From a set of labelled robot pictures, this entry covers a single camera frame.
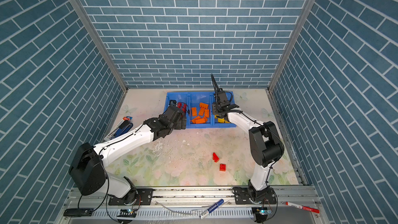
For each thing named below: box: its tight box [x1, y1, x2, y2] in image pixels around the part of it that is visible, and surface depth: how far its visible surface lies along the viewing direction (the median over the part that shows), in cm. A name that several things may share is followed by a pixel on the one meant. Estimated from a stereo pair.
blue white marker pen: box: [199, 198, 225, 220], surface depth 71 cm
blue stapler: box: [103, 116, 134, 142], surface depth 99 cm
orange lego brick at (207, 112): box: [204, 108, 210, 118], surface depth 107 cm
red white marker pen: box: [285, 201, 320, 214], surface depth 72 cm
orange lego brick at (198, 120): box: [191, 116, 208, 124], surface depth 101 cm
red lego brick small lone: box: [219, 163, 227, 172], surface depth 84 cm
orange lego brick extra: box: [198, 106, 205, 117], surface depth 107 cm
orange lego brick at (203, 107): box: [199, 102, 210, 112], surface depth 110 cm
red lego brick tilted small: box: [212, 151, 220, 163], surface depth 87 cm
